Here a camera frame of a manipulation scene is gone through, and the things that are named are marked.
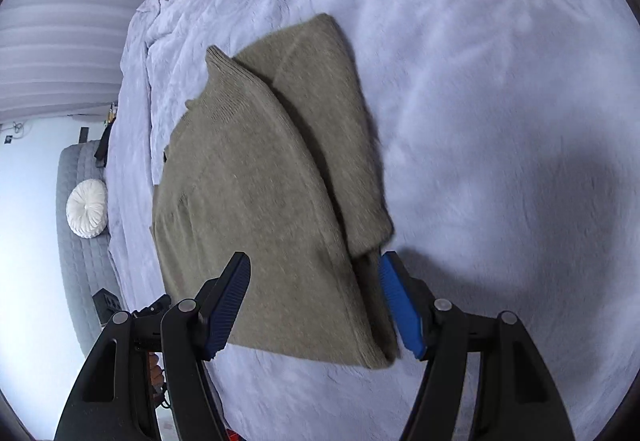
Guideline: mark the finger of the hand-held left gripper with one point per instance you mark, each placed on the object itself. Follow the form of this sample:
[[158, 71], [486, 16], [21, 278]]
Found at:
[[107, 303]]

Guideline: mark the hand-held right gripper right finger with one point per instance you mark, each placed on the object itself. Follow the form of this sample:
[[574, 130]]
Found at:
[[402, 308]]

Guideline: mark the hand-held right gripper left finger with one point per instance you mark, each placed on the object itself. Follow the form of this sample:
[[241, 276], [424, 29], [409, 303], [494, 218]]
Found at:
[[227, 303]]

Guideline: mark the olive brown knit sweater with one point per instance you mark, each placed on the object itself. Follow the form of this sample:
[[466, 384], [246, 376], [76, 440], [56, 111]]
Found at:
[[280, 201]]

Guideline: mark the person's left hand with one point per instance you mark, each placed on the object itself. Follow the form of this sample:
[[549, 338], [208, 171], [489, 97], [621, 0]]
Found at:
[[156, 373]]

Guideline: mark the grey quilted sofa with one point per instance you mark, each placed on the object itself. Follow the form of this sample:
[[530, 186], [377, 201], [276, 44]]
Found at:
[[80, 271]]

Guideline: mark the white round pleated pillow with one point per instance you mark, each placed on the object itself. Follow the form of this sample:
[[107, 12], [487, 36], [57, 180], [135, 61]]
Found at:
[[86, 208]]

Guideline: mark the lavender plush blanket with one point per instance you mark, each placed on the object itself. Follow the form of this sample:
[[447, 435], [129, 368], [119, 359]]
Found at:
[[490, 121]]

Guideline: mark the grey pleated curtain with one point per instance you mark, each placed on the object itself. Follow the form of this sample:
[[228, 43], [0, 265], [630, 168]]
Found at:
[[65, 31]]

